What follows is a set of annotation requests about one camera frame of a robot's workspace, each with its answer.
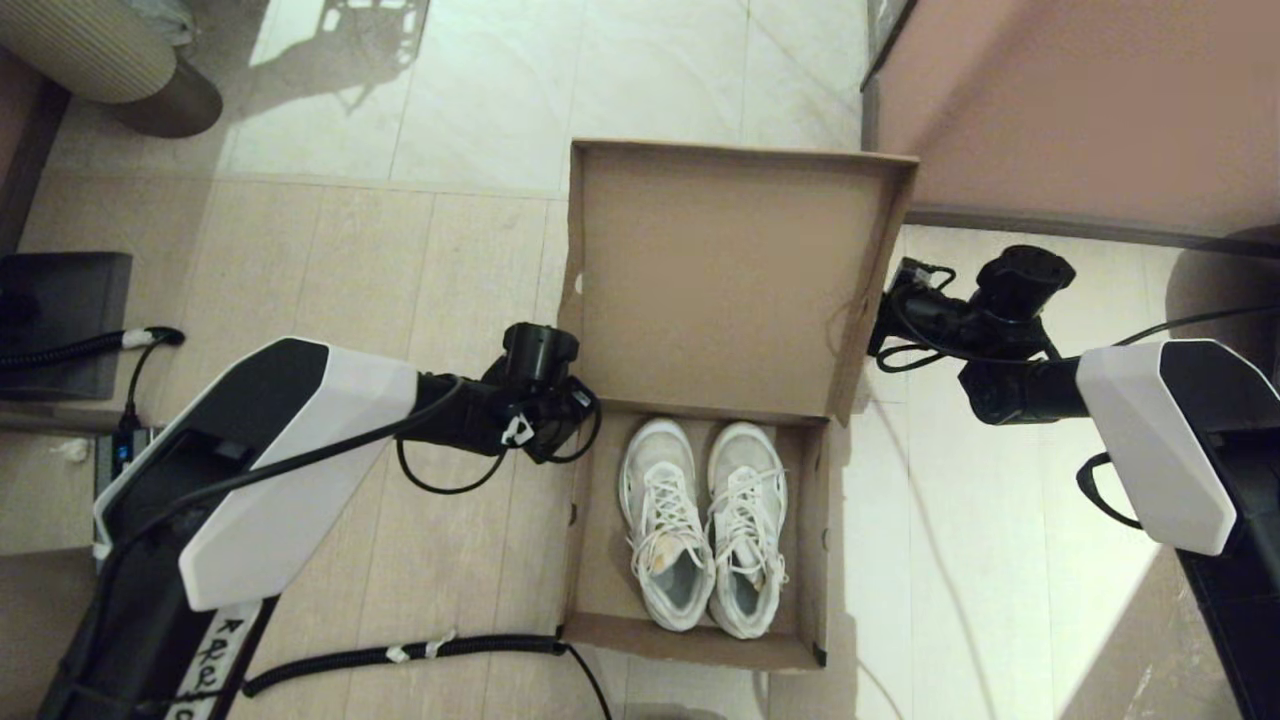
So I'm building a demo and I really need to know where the white lace-up sneaker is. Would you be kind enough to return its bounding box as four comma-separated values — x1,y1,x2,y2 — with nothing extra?
618,418,717,633
706,421,791,641

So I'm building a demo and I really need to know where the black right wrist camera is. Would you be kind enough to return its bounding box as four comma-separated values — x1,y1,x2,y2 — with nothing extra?
975,245,1077,336

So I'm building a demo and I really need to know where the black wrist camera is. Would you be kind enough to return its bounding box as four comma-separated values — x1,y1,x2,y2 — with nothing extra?
500,322,581,393
975,245,1077,336

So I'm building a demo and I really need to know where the crumpled clear plastic bag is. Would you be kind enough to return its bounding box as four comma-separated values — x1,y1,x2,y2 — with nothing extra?
130,0,196,48

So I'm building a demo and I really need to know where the pink cabinet with grey base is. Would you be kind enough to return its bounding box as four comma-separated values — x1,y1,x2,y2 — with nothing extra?
860,0,1280,246

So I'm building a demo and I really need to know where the brown cardboard shoe box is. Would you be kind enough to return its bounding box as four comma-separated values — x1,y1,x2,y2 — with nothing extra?
555,138,919,673

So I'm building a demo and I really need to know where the small grey electronic device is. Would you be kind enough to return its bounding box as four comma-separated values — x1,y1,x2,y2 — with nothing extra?
95,425,166,481

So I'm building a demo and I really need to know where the large clear plastic sheet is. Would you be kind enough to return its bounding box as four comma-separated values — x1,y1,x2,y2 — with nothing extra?
1120,600,1216,720

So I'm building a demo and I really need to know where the ribbed beige round pouf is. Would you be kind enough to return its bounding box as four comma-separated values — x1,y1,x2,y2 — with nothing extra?
0,0,223,139

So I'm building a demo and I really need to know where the dark grey box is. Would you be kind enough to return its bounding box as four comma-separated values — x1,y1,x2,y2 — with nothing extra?
0,252,133,401

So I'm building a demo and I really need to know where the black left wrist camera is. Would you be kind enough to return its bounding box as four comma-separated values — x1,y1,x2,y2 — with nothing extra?
500,322,581,393

